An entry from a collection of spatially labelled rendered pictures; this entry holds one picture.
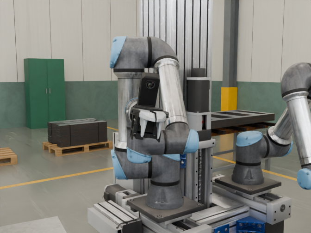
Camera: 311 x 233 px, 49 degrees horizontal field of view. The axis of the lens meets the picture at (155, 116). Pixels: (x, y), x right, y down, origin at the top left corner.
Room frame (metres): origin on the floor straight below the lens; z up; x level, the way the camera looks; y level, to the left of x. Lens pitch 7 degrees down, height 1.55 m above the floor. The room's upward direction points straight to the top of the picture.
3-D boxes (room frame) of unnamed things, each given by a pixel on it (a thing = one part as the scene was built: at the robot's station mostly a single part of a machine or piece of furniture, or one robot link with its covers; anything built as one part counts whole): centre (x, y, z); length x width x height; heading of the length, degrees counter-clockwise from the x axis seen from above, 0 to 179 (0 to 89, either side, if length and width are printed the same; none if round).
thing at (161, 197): (1.31, -0.04, 1.09); 0.15 x 0.15 x 0.10
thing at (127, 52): (1.29, 0.10, 1.41); 0.15 x 0.12 x 0.55; 99
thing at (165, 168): (1.31, -0.03, 1.20); 0.13 x 0.12 x 0.14; 99
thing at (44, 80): (9.85, 3.16, 0.97); 1.00 x 0.49 x 1.95; 125
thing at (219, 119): (5.25, -1.05, 0.45); 1.66 x 0.84 x 0.91; 127
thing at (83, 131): (6.93, 1.60, 0.28); 1.20 x 0.80 x 0.57; 127
